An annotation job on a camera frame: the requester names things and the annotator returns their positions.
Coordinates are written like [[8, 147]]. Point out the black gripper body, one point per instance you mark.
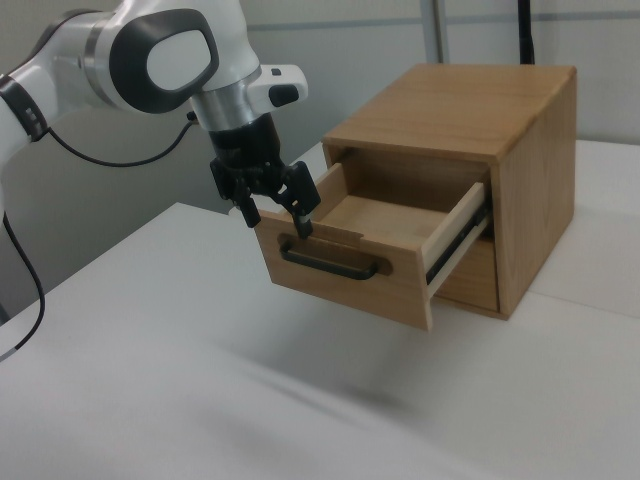
[[245, 150]]

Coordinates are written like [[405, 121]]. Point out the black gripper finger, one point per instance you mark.
[[246, 207], [300, 192]]

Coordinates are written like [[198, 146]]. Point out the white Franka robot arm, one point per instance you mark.
[[165, 60]]

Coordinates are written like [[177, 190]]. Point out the black metal drawer slide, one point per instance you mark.
[[457, 245]]

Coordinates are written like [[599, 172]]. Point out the wooden drawer with slot pull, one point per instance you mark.
[[475, 275]]

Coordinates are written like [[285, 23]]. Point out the wooden two-drawer cabinet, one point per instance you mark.
[[535, 200]]

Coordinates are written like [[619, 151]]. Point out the black vertical pole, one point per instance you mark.
[[526, 35]]

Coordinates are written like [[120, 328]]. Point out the grey partition post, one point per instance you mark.
[[441, 30]]

